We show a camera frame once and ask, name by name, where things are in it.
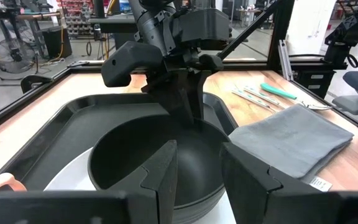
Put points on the black aluminium table frame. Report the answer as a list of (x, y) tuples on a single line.
[(278, 31)]

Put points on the white round plate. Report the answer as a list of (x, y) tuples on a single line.
[(70, 177)]

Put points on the black box cabinet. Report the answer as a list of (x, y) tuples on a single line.
[(56, 42)]

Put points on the grey-blue cloth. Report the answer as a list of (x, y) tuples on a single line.
[(291, 140)]

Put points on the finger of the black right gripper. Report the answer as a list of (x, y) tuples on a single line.
[(199, 93), (179, 96)]

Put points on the grey office chair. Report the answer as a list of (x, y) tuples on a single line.
[(353, 104)]

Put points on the black labelled control box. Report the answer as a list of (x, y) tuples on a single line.
[(312, 84)]

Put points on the black rail bracket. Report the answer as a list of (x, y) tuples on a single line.
[(33, 81)]

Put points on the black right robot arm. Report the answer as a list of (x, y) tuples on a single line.
[(336, 53)]

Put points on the black plastic serving tray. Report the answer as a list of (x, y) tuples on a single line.
[(73, 124)]

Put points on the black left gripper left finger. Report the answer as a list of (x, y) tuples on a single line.
[(163, 186)]

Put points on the red parts bin shelf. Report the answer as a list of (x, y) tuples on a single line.
[(79, 15)]

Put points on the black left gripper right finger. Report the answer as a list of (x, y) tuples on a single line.
[(247, 186)]

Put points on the black floor fan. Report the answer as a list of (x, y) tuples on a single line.
[(14, 56)]

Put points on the silver aluminium bars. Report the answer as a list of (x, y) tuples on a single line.
[(284, 59)]

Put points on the black round bowl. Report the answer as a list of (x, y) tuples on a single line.
[(129, 149)]

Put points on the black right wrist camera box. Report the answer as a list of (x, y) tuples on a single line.
[(204, 28)]

